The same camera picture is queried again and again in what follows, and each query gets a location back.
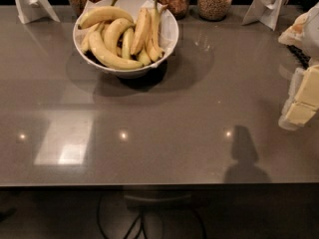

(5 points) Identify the middle curved yellow banana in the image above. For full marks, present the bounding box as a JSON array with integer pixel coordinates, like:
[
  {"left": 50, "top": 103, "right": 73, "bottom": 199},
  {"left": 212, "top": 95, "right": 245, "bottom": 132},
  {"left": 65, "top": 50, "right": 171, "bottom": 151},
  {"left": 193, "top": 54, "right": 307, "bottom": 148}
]
[{"left": 104, "top": 18, "right": 134, "bottom": 55}]

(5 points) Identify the left white sign stand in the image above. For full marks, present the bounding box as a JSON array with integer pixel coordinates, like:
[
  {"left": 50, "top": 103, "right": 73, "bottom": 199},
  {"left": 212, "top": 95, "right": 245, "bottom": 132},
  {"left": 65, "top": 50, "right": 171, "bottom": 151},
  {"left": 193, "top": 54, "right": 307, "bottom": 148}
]
[{"left": 15, "top": 0, "right": 60, "bottom": 24}]

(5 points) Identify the front long yellow banana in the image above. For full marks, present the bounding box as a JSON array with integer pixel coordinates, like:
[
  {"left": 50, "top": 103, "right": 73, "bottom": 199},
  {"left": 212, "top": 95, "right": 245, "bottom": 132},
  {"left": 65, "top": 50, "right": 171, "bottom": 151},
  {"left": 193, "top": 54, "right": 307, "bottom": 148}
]
[{"left": 89, "top": 31, "right": 143, "bottom": 70}]

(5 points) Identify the white sign stand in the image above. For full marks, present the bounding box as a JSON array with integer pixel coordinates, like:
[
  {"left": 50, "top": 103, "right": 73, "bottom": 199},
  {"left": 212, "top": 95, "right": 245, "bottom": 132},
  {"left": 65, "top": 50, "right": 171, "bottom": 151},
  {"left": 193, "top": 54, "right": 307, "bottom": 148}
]
[
  {"left": 15, "top": 0, "right": 60, "bottom": 24},
  {"left": 242, "top": 0, "right": 288, "bottom": 30}
]

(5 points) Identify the small greenish yellow banana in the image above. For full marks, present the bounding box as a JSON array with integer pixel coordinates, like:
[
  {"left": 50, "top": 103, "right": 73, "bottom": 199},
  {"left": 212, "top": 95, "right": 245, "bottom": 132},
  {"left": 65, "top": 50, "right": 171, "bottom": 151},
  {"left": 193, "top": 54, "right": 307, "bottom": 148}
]
[{"left": 122, "top": 28, "right": 134, "bottom": 59}]

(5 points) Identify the black rubber mat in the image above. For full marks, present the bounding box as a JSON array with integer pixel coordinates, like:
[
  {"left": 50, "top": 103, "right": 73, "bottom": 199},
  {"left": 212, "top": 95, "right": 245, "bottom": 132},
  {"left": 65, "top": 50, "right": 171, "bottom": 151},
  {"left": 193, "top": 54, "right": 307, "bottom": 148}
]
[{"left": 287, "top": 45, "right": 310, "bottom": 70}]

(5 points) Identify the right stemmed yellow banana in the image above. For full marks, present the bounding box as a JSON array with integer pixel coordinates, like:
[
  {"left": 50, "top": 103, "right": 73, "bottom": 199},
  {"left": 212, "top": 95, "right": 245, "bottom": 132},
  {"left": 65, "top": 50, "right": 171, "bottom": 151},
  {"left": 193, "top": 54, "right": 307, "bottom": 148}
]
[{"left": 146, "top": 0, "right": 166, "bottom": 62}]

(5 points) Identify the right glass grain jar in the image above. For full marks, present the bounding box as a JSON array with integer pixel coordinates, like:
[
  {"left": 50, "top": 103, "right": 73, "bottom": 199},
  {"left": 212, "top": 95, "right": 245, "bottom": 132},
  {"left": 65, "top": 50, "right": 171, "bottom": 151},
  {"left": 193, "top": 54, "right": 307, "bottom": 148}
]
[{"left": 197, "top": 0, "right": 232, "bottom": 21}]

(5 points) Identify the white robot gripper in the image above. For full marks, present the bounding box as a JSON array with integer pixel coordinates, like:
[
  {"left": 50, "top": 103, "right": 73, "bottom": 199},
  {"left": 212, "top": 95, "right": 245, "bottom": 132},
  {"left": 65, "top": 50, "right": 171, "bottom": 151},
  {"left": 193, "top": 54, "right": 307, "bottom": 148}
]
[{"left": 278, "top": 3, "right": 319, "bottom": 130}]

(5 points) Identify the right white sign stand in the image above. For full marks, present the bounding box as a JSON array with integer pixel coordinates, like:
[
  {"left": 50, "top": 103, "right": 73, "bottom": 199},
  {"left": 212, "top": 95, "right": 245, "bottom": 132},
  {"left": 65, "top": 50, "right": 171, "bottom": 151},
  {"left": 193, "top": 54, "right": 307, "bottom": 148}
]
[{"left": 242, "top": 0, "right": 288, "bottom": 30}]

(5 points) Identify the left small yellow banana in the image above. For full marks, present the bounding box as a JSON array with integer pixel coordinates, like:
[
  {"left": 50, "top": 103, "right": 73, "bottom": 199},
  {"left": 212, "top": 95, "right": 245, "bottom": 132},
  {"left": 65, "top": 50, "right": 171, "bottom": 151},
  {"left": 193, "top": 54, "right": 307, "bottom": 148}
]
[{"left": 80, "top": 22, "right": 104, "bottom": 54}]

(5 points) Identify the white paper bowl liner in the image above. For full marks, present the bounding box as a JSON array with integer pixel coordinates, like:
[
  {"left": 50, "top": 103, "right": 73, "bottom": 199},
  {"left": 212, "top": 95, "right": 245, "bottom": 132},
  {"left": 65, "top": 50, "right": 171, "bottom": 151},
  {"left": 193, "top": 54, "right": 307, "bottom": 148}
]
[{"left": 74, "top": 0, "right": 179, "bottom": 58}]

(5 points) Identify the short banana at front right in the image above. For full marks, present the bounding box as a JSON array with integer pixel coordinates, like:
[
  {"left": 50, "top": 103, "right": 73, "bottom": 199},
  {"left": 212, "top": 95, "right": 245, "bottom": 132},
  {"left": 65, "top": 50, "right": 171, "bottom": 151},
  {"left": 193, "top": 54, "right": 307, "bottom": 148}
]
[{"left": 137, "top": 48, "right": 152, "bottom": 66}]

